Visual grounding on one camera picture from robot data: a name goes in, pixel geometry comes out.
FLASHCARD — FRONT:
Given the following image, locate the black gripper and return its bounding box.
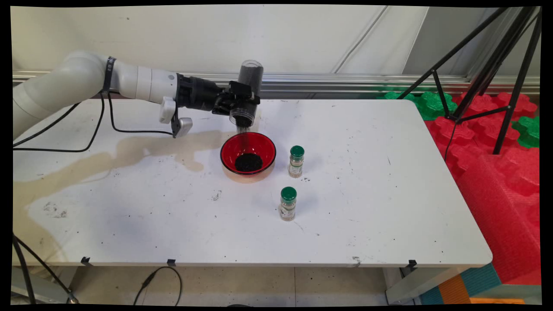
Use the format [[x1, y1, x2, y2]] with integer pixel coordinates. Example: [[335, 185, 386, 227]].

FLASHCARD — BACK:
[[176, 74, 261, 116]]

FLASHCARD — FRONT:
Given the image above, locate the clear jar with black granules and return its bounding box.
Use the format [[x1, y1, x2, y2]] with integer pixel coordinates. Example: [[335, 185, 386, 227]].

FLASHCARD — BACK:
[[228, 60, 264, 128]]

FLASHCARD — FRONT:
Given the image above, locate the red bowl with black rim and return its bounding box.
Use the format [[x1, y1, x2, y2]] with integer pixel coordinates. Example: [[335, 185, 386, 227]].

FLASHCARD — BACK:
[[220, 132, 277, 177]]

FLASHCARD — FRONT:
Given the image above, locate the black granules pile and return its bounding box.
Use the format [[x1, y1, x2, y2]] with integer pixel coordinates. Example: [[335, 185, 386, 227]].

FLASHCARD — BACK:
[[235, 152, 263, 172]]

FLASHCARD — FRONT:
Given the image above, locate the green-capped spice bottle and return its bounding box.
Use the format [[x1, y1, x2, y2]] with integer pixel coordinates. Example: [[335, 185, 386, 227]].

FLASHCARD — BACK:
[[289, 146, 305, 178], [279, 187, 298, 222]]

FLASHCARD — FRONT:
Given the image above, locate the green foam puzzle piece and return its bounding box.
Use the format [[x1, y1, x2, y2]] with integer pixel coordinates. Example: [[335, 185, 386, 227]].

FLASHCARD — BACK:
[[512, 116, 540, 149], [416, 92, 458, 121], [377, 91, 419, 104]]

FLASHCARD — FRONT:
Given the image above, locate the red foam puzzle pile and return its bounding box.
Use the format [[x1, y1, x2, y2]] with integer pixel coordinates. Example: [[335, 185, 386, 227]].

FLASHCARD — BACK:
[[426, 92, 540, 182]]

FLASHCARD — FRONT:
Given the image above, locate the black tripod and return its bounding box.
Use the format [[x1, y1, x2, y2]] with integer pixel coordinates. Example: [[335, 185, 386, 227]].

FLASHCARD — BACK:
[[397, 6, 542, 155]]

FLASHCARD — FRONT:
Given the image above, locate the grey table leg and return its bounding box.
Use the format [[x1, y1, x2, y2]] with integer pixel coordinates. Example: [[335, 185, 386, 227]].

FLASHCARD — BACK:
[[386, 266, 458, 305], [12, 266, 72, 303]]

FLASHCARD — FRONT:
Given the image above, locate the orange foam tile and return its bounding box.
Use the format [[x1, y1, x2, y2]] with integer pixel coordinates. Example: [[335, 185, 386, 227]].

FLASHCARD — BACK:
[[439, 274, 471, 305]]

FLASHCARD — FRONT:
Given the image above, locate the teal foam tile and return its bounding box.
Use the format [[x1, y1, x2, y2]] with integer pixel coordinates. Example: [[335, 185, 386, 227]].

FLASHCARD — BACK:
[[460, 263, 502, 298]]

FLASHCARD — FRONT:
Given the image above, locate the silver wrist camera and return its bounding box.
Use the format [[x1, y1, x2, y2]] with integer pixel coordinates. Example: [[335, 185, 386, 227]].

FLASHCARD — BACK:
[[171, 117, 194, 139]]

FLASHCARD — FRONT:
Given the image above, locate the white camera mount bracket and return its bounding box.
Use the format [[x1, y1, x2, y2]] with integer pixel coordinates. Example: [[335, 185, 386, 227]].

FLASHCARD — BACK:
[[159, 96, 177, 125]]

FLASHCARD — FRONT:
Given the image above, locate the aluminium rail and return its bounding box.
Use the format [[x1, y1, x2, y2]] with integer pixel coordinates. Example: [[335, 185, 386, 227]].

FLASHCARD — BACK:
[[12, 71, 540, 96]]

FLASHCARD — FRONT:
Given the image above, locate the black cable strap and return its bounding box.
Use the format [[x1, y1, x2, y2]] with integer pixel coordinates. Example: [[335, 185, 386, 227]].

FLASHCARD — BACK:
[[103, 56, 116, 93]]

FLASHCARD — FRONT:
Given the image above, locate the white wall cable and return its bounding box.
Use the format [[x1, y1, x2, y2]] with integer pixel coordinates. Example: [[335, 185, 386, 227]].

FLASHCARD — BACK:
[[332, 6, 389, 74]]

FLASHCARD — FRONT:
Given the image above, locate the black floor cable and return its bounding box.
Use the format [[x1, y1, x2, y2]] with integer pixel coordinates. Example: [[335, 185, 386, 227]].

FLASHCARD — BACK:
[[133, 267, 182, 306]]

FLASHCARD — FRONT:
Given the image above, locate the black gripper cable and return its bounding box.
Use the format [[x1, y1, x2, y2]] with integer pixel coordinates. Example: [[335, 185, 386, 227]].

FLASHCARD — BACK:
[[13, 91, 105, 152]]

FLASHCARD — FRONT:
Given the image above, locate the black cable with metal connector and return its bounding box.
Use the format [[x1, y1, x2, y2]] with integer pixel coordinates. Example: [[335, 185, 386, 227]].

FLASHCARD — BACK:
[[12, 233, 79, 305]]

